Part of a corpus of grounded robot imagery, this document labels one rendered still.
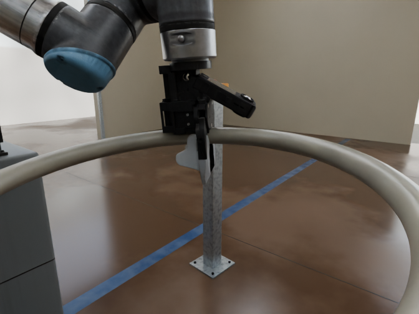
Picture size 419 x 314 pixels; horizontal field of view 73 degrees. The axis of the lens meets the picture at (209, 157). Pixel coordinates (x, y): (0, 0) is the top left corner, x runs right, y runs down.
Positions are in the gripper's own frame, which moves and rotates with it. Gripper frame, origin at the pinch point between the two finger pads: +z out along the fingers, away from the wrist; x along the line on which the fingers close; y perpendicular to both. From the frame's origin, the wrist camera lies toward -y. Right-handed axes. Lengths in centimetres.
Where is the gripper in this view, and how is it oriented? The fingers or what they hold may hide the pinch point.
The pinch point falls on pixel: (210, 172)
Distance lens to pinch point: 54.0
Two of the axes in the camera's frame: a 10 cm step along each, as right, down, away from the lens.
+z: 0.7, 9.5, 3.0
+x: -1.7, 3.1, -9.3
